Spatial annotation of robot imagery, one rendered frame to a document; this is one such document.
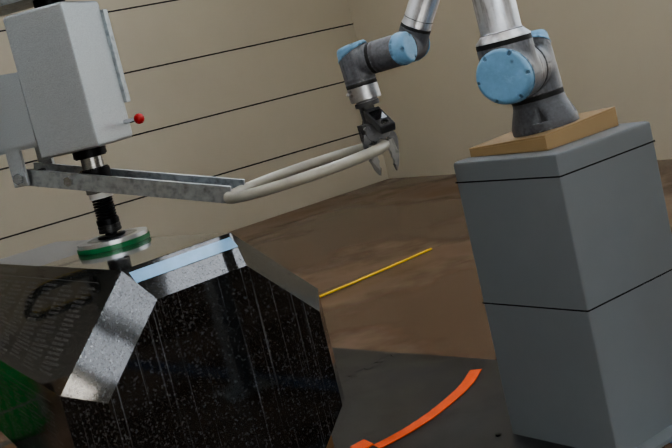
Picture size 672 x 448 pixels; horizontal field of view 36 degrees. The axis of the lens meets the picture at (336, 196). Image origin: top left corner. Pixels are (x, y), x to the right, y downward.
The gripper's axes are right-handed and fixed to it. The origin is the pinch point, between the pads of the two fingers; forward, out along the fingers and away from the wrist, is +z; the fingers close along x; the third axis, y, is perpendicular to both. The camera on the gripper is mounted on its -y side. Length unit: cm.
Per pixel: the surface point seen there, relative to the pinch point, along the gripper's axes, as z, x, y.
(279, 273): 17.8, 39.5, -5.4
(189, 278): 9, 64, -21
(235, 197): -6.3, 45.4, -10.2
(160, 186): -14, 62, 15
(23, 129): -41, 94, 29
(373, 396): 84, 10, 70
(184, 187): -12, 56, 12
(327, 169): -7.2, 22.3, -24.8
